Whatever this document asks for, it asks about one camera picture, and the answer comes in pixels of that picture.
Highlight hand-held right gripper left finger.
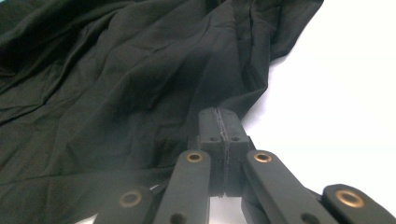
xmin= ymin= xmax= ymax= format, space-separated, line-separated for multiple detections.
xmin=188 ymin=106 xmax=227 ymax=198

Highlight black shorts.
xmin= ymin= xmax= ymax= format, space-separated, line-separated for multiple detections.
xmin=0 ymin=0 xmax=325 ymax=224

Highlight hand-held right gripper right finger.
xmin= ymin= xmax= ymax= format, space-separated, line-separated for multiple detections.
xmin=220 ymin=107 xmax=255 ymax=198

